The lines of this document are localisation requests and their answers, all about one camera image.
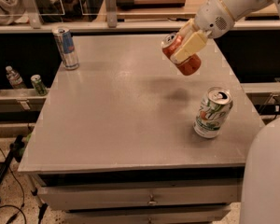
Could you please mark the top grey drawer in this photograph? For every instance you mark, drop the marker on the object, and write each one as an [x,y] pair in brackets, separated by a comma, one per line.
[144,194]

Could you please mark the small green can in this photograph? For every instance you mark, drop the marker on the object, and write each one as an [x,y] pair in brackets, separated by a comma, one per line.
[39,86]

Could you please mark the grey metal bracket middle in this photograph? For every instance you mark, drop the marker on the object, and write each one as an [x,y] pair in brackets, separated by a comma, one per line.
[111,13]

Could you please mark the grey metal bracket left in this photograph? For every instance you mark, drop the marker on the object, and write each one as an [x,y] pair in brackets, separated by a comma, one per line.
[33,13]

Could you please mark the blue silver red bull can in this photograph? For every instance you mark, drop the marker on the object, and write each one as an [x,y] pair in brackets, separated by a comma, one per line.
[66,47]

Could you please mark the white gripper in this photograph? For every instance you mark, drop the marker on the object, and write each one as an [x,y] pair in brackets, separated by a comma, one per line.
[212,19]

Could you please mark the clear plastic water bottle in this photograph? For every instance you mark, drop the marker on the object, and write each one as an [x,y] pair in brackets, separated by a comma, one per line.
[15,78]

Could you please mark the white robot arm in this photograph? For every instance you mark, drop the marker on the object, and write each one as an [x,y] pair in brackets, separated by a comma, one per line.
[260,202]

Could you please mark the white green 7up can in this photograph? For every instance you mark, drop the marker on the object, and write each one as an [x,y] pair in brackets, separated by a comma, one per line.
[214,108]

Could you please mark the grey metal bracket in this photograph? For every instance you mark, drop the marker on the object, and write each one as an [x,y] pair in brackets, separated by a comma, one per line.
[111,13]
[33,13]

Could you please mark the grey cabinet with drawers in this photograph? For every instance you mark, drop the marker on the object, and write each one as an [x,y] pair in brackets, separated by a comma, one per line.
[126,116]

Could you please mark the lower grey drawer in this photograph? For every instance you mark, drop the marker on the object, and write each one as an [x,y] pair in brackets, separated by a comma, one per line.
[179,214]

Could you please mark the black tripod stand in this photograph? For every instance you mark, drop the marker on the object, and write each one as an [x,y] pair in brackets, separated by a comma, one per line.
[15,153]

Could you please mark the grey drawer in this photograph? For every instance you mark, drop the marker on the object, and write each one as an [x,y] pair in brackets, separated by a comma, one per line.
[144,194]
[179,214]

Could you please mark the orange coke can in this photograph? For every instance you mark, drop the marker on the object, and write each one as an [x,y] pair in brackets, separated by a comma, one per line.
[169,45]

